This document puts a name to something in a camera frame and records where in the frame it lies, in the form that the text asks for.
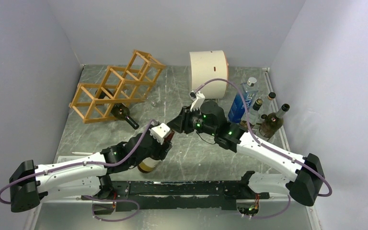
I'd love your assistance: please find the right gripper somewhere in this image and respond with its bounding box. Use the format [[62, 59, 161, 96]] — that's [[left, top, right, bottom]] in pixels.
[[168, 104, 217, 137]]

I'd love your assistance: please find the dark bottle gold cap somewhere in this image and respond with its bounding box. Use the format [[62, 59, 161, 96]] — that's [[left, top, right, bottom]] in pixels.
[[137, 131, 175, 173]]

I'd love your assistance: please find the dark bottle black cap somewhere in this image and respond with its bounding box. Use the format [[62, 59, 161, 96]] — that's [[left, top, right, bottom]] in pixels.
[[99, 89, 139, 130]]

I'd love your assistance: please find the blue square glass bottle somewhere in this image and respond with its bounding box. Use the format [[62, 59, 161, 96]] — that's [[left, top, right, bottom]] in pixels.
[[228, 77, 259, 123]]

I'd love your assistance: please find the clear bottle dark cap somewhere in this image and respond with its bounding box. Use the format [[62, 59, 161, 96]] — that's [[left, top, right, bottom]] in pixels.
[[240, 98, 263, 127]]

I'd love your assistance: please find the dark green wine bottle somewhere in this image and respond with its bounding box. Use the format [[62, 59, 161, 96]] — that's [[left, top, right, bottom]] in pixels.
[[256, 103, 290, 141]]

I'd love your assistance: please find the clear glass bottle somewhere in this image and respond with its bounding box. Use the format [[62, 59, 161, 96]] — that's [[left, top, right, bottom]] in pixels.
[[266, 92, 276, 105]]

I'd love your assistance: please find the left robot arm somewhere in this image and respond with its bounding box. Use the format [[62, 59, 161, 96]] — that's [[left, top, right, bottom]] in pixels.
[[9, 132, 174, 213]]

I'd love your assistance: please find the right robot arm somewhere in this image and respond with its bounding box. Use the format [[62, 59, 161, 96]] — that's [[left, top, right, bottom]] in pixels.
[[167, 101, 324, 207]]

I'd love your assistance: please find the wooden wine rack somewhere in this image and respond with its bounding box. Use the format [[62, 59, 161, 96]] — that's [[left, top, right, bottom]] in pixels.
[[69, 50, 166, 124]]

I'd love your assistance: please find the beige cylindrical box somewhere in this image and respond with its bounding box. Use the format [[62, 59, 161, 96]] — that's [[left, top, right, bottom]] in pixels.
[[189, 50, 229, 99]]

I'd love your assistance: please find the white paper card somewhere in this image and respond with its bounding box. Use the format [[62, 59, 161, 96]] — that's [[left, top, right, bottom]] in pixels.
[[57, 152, 92, 163]]

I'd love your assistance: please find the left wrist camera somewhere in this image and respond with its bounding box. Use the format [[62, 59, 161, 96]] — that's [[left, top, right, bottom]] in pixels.
[[150, 123, 171, 144]]

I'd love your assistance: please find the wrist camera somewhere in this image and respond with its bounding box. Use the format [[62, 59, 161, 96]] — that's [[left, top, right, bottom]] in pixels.
[[150, 123, 171, 144], [189, 91, 205, 112]]

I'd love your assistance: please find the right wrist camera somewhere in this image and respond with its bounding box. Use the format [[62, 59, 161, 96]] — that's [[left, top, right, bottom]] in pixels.
[[189, 91, 205, 112]]

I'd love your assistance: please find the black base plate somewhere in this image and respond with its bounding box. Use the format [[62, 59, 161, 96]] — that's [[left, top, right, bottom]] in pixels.
[[94, 180, 270, 212]]

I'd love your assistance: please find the aluminium rail frame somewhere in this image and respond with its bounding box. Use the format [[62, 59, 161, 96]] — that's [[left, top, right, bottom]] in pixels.
[[23, 67, 322, 230]]

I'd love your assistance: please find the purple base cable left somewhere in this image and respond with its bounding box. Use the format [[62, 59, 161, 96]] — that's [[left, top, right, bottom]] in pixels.
[[85, 196, 141, 222]]

